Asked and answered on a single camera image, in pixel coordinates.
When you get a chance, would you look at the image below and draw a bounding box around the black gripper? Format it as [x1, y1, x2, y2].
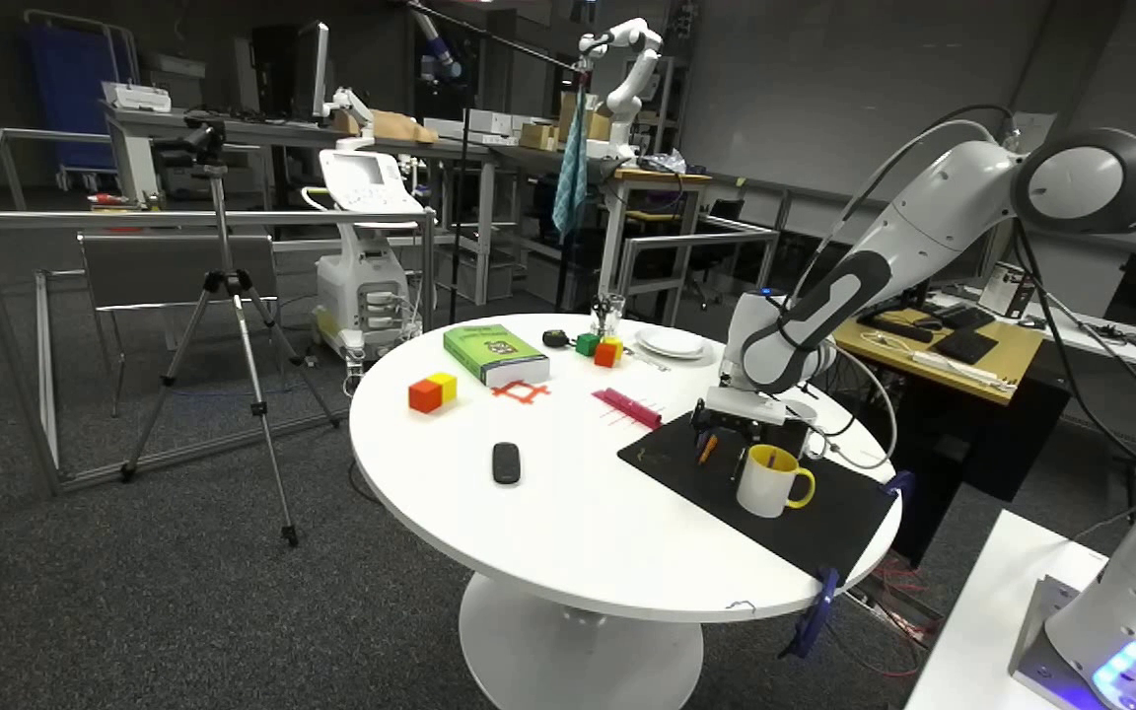
[687, 398, 764, 467]

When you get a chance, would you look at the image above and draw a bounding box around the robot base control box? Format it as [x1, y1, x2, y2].
[1007, 467, 1136, 710]

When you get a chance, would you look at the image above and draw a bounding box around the yellow mug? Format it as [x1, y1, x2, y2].
[732, 442, 821, 521]

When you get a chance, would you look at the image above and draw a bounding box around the black table mat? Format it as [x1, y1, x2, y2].
[615, 398, 900, 588]

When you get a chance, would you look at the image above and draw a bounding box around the pink ruler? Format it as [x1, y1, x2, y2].
[591, 388, 666, 435]

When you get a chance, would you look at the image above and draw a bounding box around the large white plate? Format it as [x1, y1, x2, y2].
[626, 322, 720, 372]

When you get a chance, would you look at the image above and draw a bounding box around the glass holding utensils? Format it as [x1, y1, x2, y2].
[591, 293, 626, 343]

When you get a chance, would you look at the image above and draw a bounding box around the blue tape strip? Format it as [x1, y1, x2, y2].
[779, 569, 849, 663]
[879, 471, 920, 513]

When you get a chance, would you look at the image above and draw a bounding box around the black oval object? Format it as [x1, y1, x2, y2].
[487, 439, 524, 488]

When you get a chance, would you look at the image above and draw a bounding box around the green book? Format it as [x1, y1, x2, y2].
[440, 318, 553, 393]

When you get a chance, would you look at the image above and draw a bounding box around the wooden top desk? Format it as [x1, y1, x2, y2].
[828, 304, 1071, 529]

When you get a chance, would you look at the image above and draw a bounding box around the teal hanging cloth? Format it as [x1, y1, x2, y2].
[547, 112, 597, 246]

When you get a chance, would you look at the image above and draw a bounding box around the white robot platform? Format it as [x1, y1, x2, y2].
[900, 510, 1113, 710]

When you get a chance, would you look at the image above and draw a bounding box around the white wheeled machine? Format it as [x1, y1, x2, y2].
[299, 146, 431, 367]

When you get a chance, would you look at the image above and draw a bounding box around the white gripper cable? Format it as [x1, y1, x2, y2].
[786, 343, 904, 480]

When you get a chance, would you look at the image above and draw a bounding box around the orange plastic frame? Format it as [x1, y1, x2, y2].
[487, 374, 555, 406]

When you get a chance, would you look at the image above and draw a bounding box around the white table pedestal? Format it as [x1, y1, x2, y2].
[453, 569, 710, 710]

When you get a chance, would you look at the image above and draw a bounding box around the camera tripod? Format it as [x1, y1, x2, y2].
[117, 122, 343, 554]

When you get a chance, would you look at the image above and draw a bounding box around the metal frame railing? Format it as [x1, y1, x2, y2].
[0, 126, 440, 493]

